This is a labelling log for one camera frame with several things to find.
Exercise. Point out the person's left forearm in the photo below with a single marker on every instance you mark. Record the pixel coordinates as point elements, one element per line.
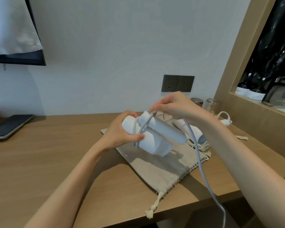
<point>69,187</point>

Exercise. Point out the person's left hand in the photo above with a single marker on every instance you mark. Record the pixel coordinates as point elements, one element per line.
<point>118,134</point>

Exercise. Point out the person's right hand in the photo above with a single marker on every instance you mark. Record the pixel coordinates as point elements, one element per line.
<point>180,105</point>

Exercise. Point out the black smartphone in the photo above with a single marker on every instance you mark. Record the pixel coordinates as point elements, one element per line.
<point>9,127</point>

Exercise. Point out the black television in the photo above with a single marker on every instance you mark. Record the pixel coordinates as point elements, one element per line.
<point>26,59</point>

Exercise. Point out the dark grey wall socket panel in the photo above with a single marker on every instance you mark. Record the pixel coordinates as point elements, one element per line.
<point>178,83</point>

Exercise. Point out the white cloth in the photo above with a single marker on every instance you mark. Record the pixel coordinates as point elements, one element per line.
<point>9,26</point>

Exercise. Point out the grey smoked glass cup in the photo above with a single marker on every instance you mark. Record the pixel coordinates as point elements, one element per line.
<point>197,101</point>

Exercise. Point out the clear glass cup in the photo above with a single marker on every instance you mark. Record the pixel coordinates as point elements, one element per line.
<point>211,105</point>

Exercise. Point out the wooden niche frame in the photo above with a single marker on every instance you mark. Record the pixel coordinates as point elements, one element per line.
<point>251,123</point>

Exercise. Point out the white hair dryer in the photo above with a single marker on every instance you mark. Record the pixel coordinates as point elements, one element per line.
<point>197,134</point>
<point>154,142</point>

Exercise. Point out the dark faucet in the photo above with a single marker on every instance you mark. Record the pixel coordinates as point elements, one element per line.
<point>270,92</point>

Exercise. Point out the person's right forearm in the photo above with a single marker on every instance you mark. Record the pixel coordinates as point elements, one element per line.
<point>240,163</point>

